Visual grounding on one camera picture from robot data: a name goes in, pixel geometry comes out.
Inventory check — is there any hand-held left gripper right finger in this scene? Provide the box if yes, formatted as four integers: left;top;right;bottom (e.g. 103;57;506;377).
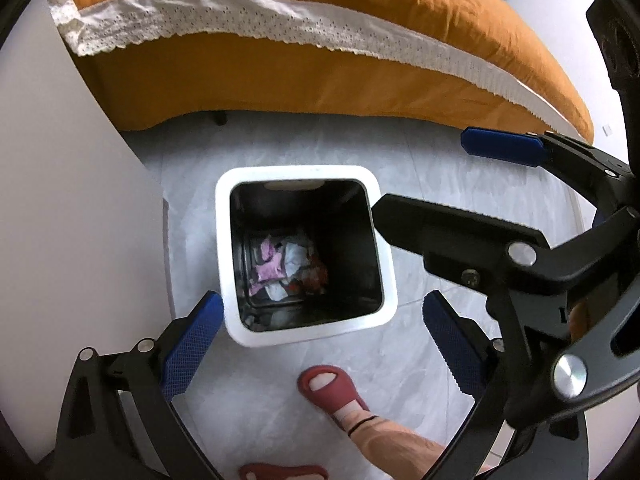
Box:
421;289;592;480

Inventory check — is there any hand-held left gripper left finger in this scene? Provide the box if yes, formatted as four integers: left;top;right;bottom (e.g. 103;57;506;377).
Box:
54;290;226;480

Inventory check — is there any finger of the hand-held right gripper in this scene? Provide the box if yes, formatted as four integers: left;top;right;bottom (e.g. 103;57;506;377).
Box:
372;194;640;428
460;127;633;213

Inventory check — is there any white square trash bin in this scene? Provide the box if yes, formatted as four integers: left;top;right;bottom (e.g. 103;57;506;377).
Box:
215;165;399;350

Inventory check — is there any crumpled pink paper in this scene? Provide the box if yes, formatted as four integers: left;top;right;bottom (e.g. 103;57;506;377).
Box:
249;236;288;297

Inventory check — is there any red slipper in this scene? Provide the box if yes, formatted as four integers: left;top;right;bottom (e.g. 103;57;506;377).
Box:
238;461;329;480
297;365;372;427

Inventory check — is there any crumpled white paper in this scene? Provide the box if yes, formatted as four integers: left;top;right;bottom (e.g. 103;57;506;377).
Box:
265;241;313;302

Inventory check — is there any crumpled red wrapper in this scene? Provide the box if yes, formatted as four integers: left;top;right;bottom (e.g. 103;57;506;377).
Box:
295;255;330;296

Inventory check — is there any white cabinet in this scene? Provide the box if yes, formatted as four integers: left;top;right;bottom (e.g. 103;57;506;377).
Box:
0;0;175;411

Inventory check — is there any orange bed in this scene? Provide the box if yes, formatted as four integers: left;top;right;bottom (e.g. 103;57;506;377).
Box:
52;0;596;142

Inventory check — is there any white lace sheet trim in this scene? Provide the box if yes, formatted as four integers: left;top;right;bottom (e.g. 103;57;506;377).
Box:
44;0;591;143

